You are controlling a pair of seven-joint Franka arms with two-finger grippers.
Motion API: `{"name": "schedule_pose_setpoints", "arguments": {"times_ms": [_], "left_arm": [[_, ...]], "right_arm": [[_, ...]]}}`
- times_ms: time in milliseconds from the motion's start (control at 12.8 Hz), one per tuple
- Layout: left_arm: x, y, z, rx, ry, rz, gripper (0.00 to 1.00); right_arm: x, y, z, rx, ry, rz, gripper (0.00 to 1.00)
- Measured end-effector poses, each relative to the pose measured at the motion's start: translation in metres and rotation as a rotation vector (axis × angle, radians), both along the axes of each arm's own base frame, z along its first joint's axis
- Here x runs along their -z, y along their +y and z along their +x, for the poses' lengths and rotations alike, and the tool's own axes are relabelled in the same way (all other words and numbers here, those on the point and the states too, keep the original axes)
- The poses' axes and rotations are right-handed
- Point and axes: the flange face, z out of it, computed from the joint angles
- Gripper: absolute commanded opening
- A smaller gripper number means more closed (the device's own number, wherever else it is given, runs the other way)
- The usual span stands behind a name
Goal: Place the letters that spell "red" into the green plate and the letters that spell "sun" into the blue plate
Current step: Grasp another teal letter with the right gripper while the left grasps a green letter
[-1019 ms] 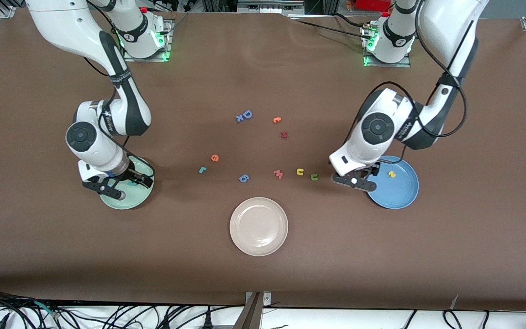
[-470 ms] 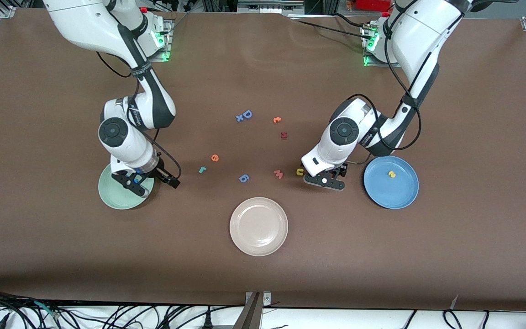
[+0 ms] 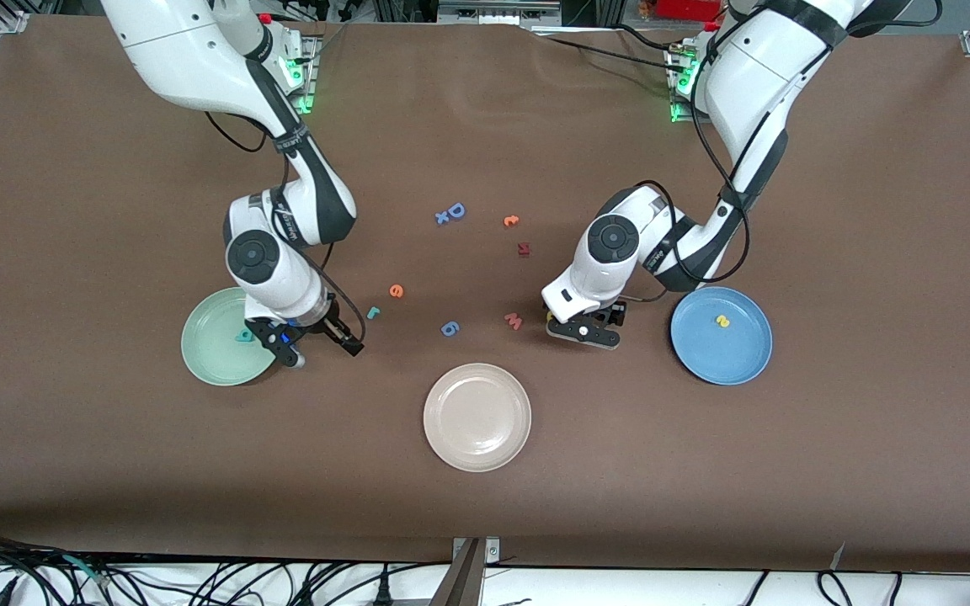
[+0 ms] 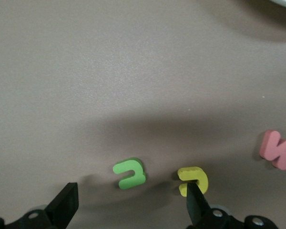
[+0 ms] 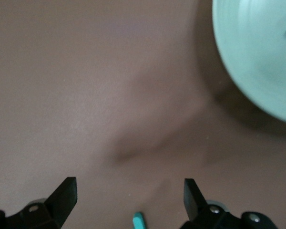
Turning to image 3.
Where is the beige plate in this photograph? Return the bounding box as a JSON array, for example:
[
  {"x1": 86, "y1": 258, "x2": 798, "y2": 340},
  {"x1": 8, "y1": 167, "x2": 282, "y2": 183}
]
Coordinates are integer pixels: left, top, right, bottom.
[{"x1": 423, "y1": 363, "x2": 533, "y2": 473}]

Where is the red box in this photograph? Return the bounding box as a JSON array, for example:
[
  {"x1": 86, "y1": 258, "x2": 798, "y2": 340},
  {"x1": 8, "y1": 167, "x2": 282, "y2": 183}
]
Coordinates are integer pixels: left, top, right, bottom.
[{"x1": 658, "y1": 0, "x2": 723, "y2": 22}]

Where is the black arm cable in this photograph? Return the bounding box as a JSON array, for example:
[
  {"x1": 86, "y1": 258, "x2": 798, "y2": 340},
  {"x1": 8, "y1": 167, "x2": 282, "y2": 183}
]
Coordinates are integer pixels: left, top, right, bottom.
[
  {"x1": 620, "y1": 25, "x2": 754, "y2": 302},
  {"x1": 203, "y1": 109, "x2": 368, "y2": 354}
]

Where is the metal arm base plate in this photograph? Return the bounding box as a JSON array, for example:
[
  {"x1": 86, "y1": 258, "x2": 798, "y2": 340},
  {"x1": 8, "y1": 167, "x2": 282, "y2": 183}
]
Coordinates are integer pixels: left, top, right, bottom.
[
  {"x1": 283, "y1": 35, "x2": 319, "y2": 115},
  {"x1": 669, "y1": 46, "x2": 713, "y2": 125}
]

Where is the blue plate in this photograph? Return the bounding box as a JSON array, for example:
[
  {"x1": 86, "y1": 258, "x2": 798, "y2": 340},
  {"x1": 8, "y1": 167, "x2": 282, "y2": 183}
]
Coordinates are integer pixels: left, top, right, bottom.
[{"x1": 670, "y1": 286, "x2": 774, "y2": 386}]

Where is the black base cable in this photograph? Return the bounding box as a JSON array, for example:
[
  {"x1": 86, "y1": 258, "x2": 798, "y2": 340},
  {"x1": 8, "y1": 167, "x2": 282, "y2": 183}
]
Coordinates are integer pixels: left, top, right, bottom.
[
  {"x1": 611, "y1": 24, "x2": 692, "y2": 53},
  {"x1": 534, "y1": 34, "x2": 678, "y2": 72}
]

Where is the brown table cover sheet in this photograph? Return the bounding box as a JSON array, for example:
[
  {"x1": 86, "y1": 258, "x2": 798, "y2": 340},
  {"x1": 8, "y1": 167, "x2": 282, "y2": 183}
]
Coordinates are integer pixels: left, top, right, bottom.
[{"x1": 0, "y1": 13, "x2": 970, "y2": 575}]

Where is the mint green plate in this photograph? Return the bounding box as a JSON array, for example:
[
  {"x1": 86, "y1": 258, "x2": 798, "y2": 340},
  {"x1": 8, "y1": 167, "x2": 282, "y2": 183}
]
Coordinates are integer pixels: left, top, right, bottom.
[{"x1": 180, "y1": 286, "x2": 284, "y2": 387}]

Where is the teal floor cable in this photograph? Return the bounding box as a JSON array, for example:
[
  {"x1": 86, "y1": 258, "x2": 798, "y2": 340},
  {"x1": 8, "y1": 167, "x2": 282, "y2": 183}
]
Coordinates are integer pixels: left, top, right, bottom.
[{"x1": 60, "y1": 554, "x2": 114, "y2": 588}]

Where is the metal table clamp bracket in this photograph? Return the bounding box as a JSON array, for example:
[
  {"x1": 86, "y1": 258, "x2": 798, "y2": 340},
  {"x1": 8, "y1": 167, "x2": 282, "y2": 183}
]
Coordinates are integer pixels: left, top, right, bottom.
[{"x1": 430, "y1": 537, "x2": 503, "y2": 606}]

